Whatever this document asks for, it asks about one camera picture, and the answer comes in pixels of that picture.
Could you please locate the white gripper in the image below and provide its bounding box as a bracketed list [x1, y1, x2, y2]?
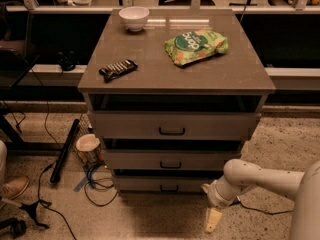
[201, 179, 254, 233]

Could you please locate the grey bottom drawer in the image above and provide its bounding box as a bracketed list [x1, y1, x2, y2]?
[112, 176, 213, 193]

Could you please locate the grey drawer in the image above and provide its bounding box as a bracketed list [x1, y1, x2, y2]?
[112, 176, 213, 193]
[104, 150, 241, 170]
[88, 111, 260, 141]

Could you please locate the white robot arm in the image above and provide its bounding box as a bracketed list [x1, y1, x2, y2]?
[201, 159, 320, 240]

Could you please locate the grey middle drawer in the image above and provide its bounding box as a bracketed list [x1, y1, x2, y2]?
[104, 150, 241, 170]

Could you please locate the grey drawer cabinet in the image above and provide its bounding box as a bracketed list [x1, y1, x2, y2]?
[78, 8, 275, 179]

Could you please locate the grey top drawer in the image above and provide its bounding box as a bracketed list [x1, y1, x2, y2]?
[88, 111, 260, 141]

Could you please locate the white paper cup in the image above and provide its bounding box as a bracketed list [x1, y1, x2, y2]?
[76, 134, 100, 164]

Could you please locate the black long bar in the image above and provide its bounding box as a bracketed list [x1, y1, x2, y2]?
[50, 119, 80, 184]

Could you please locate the green snack bag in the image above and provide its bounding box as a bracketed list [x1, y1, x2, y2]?
[164, 29, 228, 67]

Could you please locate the black candy bar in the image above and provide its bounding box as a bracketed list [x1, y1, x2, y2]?
[99, 59, 138, 82]

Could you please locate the black tripod stand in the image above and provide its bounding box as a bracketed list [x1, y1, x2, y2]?
[0, 192, 54, 230]

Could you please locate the black round device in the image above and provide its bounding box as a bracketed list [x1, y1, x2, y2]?
[0, 217, 26, 238]

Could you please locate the tan shoe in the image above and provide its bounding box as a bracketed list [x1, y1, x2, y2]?
[1, 176, 29, 200]

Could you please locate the white bowl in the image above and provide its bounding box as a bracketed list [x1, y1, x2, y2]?
[119, 6, 149, 32]

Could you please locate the black small clamp device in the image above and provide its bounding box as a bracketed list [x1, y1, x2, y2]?
[57, 51, 77, 71]

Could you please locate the dark chair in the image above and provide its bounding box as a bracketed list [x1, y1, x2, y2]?
[0, 1, 39, 89]

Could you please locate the black floor cable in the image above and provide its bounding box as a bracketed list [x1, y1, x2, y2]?
[83, 163, 119, 208]

